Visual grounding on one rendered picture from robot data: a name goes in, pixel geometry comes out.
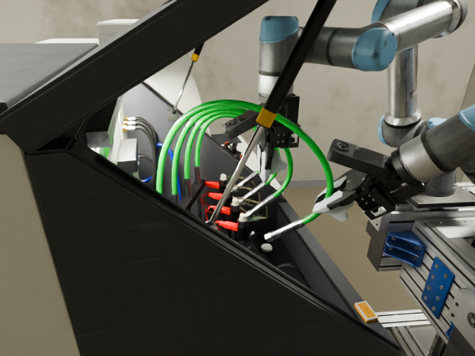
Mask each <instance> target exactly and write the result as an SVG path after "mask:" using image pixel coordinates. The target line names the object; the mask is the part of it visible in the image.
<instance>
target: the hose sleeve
mask: <svg viewBox="0 0 475 356"><path fill-rule="evenodd" d="M303 226H305V225H304V224H303V222H302V218H301V219H299V220H296V221H295V222H292V223H290V224H288V225H286V226H284V227H281V228H279V229H277V230H275V231H273V232H271V237H272V238H273V239H277V238H279V237H282V236H284V235H286V234H288V233H290V232H292V231H294V230H297V229H299V228H301V227H303Z"/></svg>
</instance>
